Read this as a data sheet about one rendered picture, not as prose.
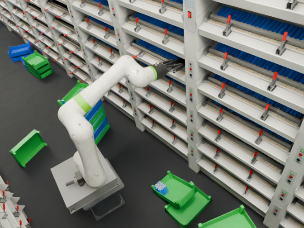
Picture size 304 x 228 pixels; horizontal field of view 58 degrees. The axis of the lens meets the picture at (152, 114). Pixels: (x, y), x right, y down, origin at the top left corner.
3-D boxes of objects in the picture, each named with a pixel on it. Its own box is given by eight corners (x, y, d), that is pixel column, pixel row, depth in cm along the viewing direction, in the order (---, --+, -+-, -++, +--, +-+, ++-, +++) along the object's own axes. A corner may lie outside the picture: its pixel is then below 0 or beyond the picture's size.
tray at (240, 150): (277, 185, 160) (278, 177, 149) (198, 133, 195) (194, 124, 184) (297, 159, 164) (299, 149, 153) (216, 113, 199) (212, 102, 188)
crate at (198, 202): (184, 230, 196) (184, 225, 190) (164, 211, 207) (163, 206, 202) (211, 202, 209) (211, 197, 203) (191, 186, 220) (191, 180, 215)
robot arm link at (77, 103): (72, 133, 153) (58, 122, 143) (63, 121, 161) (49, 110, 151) (96, 111, 155) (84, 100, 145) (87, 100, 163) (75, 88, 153)
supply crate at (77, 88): (78, 113, 227) (76, 106, 221) (60, 107, 234) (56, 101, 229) (98, 91, 245) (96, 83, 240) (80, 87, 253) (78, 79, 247)
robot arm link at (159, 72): (145, 78, 163) (156, 85, 158) (146, 60, 156) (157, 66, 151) (153, 76, 166) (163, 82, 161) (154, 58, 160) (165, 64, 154)
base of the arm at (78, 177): (69, 194, 185) (66, 190, 181) (65, 177, 195) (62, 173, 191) (105, 178, 190) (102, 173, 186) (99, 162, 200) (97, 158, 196)
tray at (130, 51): (187, 86, 173) (183, 76, 166) (128, 54, 208) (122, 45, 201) (206, 64, 177) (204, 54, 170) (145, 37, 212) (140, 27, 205)
